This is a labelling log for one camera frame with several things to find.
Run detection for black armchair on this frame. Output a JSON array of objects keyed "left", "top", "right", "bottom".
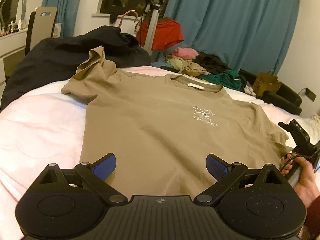
[{"left": 237, "top": 69, "right": 303, "bottom": 115}]

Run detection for person's right forearm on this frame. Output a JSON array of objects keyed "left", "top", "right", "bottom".
[{"left": 301, "top": 192, "right": 320, "bottom": 240}]

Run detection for narrow blue curtain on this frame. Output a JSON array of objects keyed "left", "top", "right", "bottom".
[{"left": 41, "top": 0, "right": 85, "bottom": 39}]

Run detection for wide blue curtain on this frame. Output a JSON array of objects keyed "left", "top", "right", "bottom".
[{"left": 150, "top": 0, "right": 300, "bottom": 73}]

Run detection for white dresser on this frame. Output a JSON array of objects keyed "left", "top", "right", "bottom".
[{"left": 0, "top": 29, "right": 28, "bottom": 85}]

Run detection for khaki t-shirt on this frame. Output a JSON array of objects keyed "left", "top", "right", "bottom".
[{"left": 61, "top": 45, "right": 290, "bottom": 198}]

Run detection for brown paper bag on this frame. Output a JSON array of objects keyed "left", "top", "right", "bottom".
[{"left": 254, "top": 70, "right": 282, "bottom": 98}]

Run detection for black and beige chair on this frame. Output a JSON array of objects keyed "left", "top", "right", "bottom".
[{"left": 25, "top": 6, "right": 58, "bottom": 55}]

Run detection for dark navy blanket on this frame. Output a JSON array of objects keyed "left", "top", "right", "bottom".
[{"left": 0, "top": 25, "right": 152, "bottom": 112}]

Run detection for person's right hand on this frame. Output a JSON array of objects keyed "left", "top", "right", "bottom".
[{"left": 280, "top": 152, "right": 320, "bottom": 200}]

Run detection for black clothes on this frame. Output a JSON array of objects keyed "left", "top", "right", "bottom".
[{"left": 194, "top": 52, "right": 234, "bottom": 75}]

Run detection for pink hanger hook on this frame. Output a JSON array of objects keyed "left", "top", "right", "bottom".
[{"left": 117, "top": 10, "right": 138, "bottom": 29}]

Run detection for pink cloth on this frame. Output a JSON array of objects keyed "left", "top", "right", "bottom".
[{"left": 172, "top": 47, "right": 199, "bottom": 61}]

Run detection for green clothes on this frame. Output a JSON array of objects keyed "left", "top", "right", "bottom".
[{"left": 206, "top": 70, "right": 247, "bottom": 92}]

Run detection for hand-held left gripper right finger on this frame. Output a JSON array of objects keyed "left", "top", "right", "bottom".
[{"left": 194, "top": 154, "right": 284, "bottom": 204}]

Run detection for beige clothes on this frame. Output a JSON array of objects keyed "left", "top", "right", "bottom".
[{"left": 166, "top": 55, "right": 212, "bottom": 77}]

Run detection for wavy framed mirror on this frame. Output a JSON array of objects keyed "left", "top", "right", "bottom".
[{"left": 0, "top": 0, "right": 27, "bottom": 28}]

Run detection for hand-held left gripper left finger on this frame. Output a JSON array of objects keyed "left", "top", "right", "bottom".
[{"left": 37, "top": 152, "right": 128, "bottom": 204}]

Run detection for white clothes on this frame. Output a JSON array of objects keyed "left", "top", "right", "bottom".
[{"left": 242, "top": 84, "right": 257, "bottom": 97}]

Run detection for red shorts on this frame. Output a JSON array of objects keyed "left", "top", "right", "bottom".
[{"left": 136, "top": 17, "right": 184, "bottom": 51}]

